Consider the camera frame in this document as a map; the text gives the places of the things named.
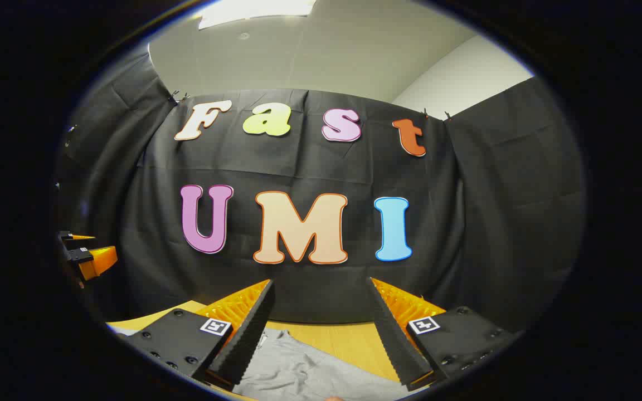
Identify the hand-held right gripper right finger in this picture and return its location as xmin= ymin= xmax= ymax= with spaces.
xmin=367 ymin=277 xmax=522 ymax=392

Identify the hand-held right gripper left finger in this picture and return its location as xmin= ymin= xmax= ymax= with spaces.
xmin=125 ymin=278 xmax=276 ymax=392

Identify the grey zip-neck sweatshirt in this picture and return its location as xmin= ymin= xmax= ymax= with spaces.
xmin=231 ymin=329 xmax=414 ymax=401

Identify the black backdrop cloth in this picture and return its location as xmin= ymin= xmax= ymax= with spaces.
xmin=56 ymin=47 xmax=586 ymax=335

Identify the ceiling light panel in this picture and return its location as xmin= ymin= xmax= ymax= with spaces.
xmin=197 ymin=0 xmax=317 ymax=30

